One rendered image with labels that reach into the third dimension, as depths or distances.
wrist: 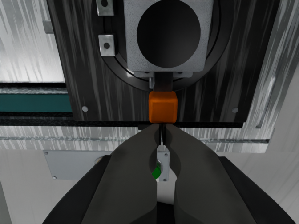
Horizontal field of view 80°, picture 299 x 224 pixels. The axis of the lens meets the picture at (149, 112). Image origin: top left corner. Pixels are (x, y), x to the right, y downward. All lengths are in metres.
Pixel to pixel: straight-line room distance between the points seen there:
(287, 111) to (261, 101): 0.17
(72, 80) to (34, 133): 0.12
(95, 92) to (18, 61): 0.14
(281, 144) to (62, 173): 0.45
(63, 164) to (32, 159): 0.19
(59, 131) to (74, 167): 0.07
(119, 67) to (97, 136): 0.13
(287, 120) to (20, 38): 0.49
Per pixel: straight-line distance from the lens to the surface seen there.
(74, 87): 0.25
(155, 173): 0.31
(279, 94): 0.29
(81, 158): 0.33
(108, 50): 0.19
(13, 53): 0.34
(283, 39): 0.28
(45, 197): 0.63
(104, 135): 0.29
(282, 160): 0.53
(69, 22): 0.23
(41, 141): 0.33
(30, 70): 0.34
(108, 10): 0.19
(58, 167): 0.36
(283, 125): 0.46
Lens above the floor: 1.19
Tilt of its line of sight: 63 degrees down
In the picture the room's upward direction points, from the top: 176 degrees counter-clockwise
